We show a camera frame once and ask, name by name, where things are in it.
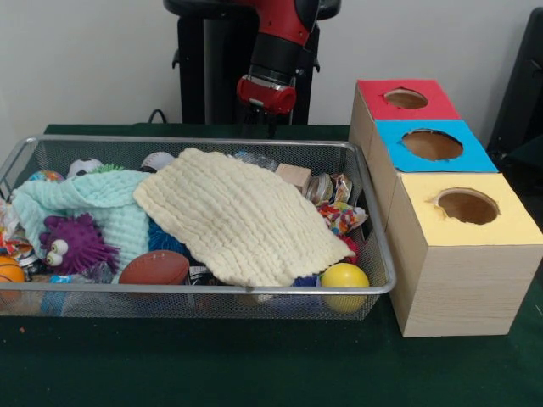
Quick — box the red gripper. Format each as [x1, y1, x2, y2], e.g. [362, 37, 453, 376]
[236, 75, 298, 138]

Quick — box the clear plastic packet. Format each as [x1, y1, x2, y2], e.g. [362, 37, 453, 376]
[234, 151, 280, 171]

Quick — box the clear mesh bin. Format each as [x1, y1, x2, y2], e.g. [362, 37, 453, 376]
[0, 134, 397, 321]

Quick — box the small wooden block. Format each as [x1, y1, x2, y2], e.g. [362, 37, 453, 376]
[275, 163, 312, 192]

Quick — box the cream yellow cloth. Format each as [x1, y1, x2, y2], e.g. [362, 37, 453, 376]
[133, 148, 355, 287]

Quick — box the white ball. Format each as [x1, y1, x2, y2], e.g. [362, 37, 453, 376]
[140, 152, 176, 173]

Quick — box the colourful crinkly packet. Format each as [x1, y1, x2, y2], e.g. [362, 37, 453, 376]
[316, 201, 368, 237]

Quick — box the yellow ball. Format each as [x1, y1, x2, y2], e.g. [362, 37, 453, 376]
[321, 262, 371, 313]

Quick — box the mint green cloth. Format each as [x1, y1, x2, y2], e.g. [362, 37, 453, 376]
[10, 170, 154, 272]

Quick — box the brown toy football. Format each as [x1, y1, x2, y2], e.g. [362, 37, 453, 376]
[118, 250, 191, 286]

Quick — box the small soccer ball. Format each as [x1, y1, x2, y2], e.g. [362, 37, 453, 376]
[66, 159, 104, 179]

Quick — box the purple spiky toy with eyes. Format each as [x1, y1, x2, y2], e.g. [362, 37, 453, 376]
[39, 214, 120, 276]

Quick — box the dark green table cloth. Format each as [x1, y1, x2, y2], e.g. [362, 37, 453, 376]
[0, 123, 543, 407]

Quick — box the black chair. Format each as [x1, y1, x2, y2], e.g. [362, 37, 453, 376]
[488, 8, 543, 170]

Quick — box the orange toy basketball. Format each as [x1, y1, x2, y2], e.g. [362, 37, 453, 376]
[0, 254, 26, 286]

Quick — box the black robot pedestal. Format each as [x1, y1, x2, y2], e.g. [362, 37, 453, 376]
[164, 0, 341, 126]

